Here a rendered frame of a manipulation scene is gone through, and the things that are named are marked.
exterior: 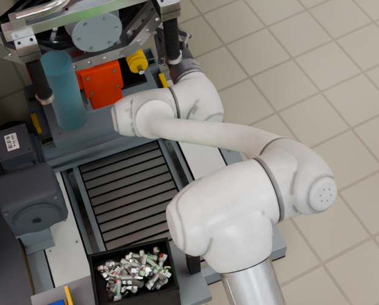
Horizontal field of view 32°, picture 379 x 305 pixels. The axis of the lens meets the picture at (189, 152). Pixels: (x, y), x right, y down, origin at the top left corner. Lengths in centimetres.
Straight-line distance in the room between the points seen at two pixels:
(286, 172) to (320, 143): 128
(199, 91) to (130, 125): 20
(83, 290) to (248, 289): 62
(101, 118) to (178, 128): 77
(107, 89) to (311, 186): 98
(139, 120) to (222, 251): 56
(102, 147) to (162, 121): 75
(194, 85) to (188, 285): 51
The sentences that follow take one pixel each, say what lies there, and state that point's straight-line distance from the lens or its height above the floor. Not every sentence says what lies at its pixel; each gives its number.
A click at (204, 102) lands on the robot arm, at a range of 171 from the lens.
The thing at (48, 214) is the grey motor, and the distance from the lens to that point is 201.
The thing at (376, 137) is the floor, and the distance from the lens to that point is 255.
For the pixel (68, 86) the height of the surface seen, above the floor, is 68.
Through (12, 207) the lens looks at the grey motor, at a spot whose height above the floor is 40.
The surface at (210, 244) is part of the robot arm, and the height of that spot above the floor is 96.
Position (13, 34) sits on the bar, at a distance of 156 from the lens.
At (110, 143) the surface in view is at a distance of 231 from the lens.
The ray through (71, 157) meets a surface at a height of 15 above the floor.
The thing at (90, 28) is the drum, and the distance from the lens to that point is 166.
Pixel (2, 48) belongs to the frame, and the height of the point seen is 75.
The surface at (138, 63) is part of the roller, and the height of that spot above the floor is 53.
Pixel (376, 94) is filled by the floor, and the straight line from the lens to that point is 267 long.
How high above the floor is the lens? 204
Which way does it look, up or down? 56 degrees down
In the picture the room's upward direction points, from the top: 4 degrees counter-clockwise
